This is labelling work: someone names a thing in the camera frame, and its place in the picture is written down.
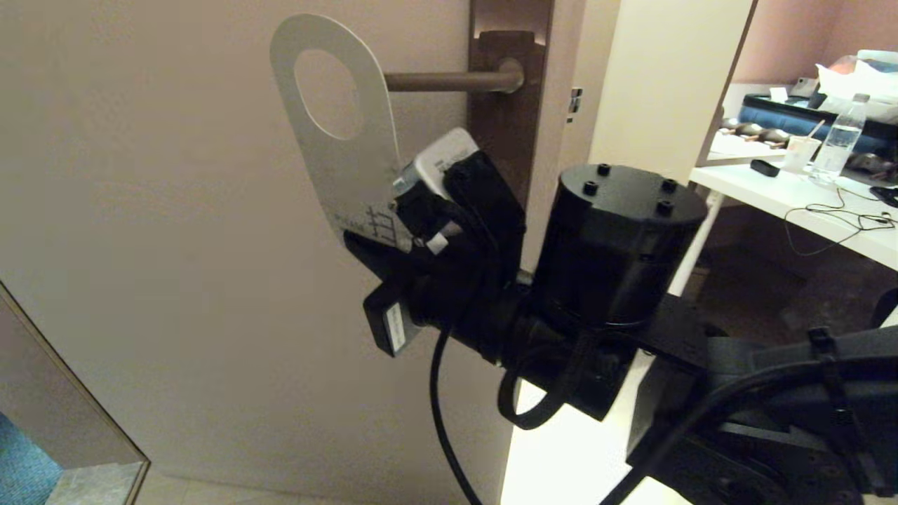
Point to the bronze door lock plate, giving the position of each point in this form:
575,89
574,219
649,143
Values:
512,126

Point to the beige wooden door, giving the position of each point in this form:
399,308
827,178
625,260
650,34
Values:
175,280

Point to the clear plastic water bottle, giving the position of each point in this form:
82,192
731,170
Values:
835,151

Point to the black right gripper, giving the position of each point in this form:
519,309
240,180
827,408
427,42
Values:
484,315

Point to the white paper cup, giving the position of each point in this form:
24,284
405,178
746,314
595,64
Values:
798,154

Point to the black flat gadget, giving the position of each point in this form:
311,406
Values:
885,195

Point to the small black case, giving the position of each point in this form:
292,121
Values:
762,168

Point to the white plastic bag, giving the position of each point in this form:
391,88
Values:
842,81

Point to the blue suitcase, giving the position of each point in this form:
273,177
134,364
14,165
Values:
779,118

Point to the leg in dark trousers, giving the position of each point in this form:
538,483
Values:
887,308

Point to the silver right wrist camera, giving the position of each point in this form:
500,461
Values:
442,161

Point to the small white card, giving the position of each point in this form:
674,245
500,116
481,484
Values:
777,95

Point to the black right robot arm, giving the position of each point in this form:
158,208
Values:
617,245

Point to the white table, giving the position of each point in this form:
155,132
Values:
786,193

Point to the white door hanger sign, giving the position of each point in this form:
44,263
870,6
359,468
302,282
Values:
351,168

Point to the white shelf cabinet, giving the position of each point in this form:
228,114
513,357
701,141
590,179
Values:
652,84

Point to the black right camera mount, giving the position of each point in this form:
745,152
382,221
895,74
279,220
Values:
491,203

